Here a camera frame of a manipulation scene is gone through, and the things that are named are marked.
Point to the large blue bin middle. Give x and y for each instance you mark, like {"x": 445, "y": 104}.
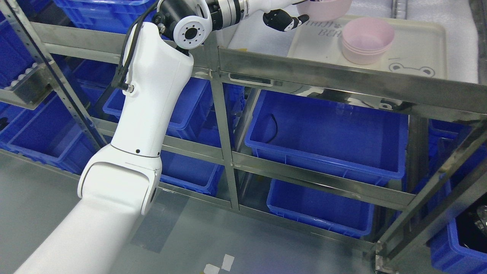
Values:
{"x": 362, "y": 144}

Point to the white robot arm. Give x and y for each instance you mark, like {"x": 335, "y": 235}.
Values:
{"x": 119, "y": 182}

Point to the blue bin left shelf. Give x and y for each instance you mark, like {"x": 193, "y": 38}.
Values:
{"x": 194, "y": 116}

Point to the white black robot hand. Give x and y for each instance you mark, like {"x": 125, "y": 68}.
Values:
{"x": 274, "y": 15}

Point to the cream bear tray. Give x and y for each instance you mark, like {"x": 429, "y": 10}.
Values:
{"x": 419, "y": 48}

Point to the pink ikea bowl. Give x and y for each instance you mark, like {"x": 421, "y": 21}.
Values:
{"x": 324, "y": 10}

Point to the stack of pink bowls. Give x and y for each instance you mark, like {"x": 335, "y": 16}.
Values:
{"x": 365, "y": 40}

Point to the blue bin lower middle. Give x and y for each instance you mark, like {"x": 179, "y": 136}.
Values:
{"x": 321, "y": 209}

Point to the stainless steel shelf rack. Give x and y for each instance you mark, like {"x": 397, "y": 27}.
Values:
{"x": 186, "y": 232}

